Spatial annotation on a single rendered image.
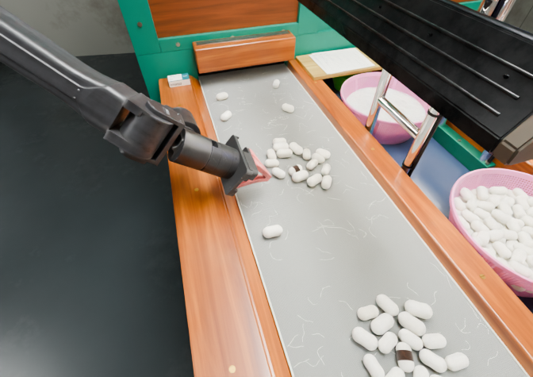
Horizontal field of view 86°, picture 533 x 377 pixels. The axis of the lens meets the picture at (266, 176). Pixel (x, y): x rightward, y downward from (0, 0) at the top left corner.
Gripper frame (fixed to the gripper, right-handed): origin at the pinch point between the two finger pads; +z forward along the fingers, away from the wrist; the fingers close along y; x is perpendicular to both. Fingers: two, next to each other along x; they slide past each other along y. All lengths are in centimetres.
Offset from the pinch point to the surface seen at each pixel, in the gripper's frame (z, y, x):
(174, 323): 23, 5, 83
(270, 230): -0.9, -11.0, 3.1
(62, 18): -43, 270, 100
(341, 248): 8.9, -17.2, -2.6
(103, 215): 1, 68, 102
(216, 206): -7.4, -3.2, 8.1
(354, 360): 3.9, -33.0, 1.3
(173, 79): -10.8, 44.2, 9.0
